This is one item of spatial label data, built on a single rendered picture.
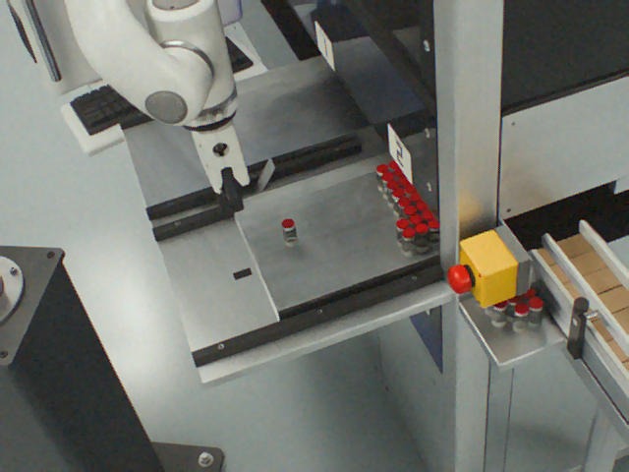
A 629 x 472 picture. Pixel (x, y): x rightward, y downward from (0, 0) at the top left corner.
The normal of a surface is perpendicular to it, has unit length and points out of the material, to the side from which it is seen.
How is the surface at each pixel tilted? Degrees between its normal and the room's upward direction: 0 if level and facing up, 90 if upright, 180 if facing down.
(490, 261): 0
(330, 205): 0
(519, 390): 90
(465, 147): 90
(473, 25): 90
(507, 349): 0
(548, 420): 90
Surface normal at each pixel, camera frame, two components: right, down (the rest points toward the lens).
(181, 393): -0.12, -0.69
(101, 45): -0.47, 0.31
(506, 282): 0.33, 0.65
